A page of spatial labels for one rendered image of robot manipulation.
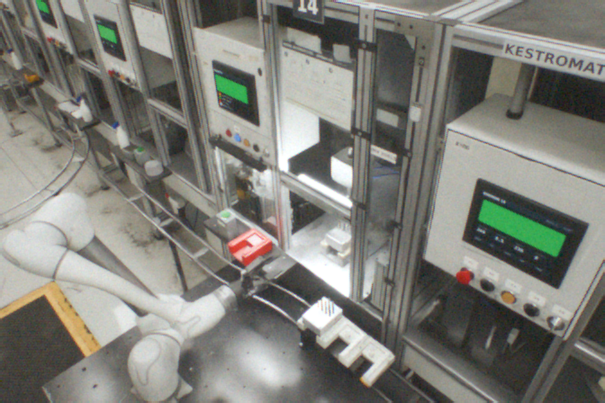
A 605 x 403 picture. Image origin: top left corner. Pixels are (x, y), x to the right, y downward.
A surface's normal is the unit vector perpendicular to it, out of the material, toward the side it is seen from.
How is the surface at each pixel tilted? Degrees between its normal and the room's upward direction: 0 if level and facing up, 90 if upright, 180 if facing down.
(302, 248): 0
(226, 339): 0
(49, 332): 0
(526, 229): 90
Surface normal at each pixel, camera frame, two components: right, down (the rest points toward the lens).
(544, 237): -0.72, 0.44
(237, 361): -0.04, -0.79
